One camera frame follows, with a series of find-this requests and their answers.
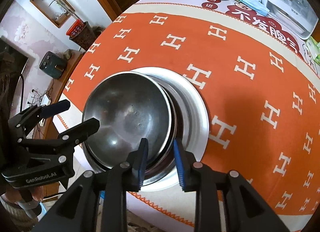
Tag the large steel bowl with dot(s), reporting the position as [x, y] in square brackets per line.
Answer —
[131, 106]

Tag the small steel bowl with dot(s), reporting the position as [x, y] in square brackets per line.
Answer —
[129, 106]

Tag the red basket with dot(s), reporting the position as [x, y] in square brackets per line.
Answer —
[75, 28]

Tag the blue face mask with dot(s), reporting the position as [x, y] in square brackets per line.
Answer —
[256, 6]

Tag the green tissue pack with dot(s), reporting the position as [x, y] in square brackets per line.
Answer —
[314, 46]

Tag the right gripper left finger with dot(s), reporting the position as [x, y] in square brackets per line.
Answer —
[77, 209]

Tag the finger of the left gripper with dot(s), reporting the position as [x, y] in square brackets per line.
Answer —
[23, 123]
[77, 132]

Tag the white storage box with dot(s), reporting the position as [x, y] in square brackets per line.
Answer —
[297, 15]

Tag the large white plate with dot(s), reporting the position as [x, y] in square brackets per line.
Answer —
[197, 116]

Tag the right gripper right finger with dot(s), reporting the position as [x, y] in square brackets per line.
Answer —
[226, 195]

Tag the orange H pattern tablecloth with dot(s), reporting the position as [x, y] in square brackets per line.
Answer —
[258, 81]

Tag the pink steel bowl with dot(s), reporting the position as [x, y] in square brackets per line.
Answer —
[165, 161]

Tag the person left hand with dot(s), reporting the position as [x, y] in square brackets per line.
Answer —
[26, 200]

